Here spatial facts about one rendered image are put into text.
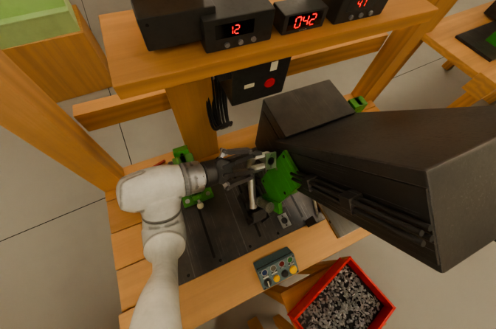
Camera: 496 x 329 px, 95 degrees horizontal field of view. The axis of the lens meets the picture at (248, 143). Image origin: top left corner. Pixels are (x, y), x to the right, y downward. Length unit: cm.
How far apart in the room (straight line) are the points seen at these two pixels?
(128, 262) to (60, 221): 130
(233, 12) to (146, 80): 22
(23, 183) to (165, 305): 232
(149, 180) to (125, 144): 178
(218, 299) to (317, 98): 82
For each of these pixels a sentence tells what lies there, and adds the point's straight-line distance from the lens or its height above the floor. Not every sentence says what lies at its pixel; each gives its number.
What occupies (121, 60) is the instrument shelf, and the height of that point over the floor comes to 154.
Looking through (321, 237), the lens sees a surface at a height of 90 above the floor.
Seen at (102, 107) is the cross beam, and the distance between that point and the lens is 88.
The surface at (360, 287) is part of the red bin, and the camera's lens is 113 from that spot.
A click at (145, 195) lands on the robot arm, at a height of 135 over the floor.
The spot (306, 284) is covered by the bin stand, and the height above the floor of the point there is 80.
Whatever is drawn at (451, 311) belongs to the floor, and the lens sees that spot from 246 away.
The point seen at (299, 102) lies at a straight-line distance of 88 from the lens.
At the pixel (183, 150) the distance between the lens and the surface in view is 85.
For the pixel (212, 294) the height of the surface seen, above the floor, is 90.
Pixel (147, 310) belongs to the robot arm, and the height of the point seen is 153.
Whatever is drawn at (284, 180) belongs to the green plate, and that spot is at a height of 120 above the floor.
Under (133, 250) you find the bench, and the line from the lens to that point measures 108.
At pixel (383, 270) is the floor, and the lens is 220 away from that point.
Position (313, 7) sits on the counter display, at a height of 159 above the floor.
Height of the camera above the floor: 188
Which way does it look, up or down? 60 degrees down
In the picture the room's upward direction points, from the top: 8 degrees clockwise
